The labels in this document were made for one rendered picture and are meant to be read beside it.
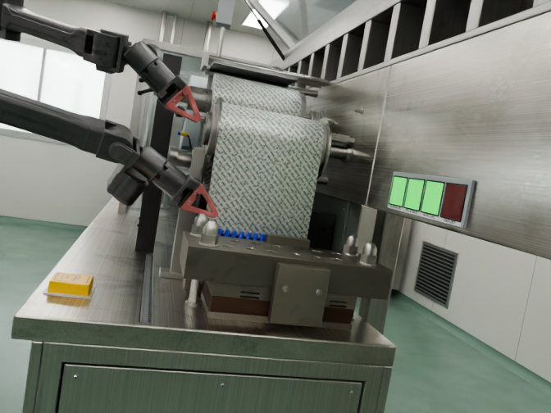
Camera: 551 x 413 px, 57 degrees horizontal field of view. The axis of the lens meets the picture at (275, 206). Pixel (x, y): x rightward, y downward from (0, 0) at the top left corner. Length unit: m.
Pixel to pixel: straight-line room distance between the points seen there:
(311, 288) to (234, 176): 0.31
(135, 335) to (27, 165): 6.00
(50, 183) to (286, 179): 5.79
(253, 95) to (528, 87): 0.80
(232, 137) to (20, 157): 5.83
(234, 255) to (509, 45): 0.55
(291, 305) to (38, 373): 0.43
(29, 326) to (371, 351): 0.58
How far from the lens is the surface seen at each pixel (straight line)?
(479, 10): 0.90
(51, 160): 6.77
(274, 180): 1.12
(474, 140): 0.80
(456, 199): 0.80
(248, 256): 0.93
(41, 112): 1.04
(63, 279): 1.02
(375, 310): 1.42
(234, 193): 1.11
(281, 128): 1.13
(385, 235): 1.38
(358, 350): 0.98
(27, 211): 6.88
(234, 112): 1.12
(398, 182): 0.96
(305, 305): 0.96
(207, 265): 0.93
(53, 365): 0.92
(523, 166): 0.71
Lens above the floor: 1.20
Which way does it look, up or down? 5 degrees down
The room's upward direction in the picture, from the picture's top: 9 degrees clockwise
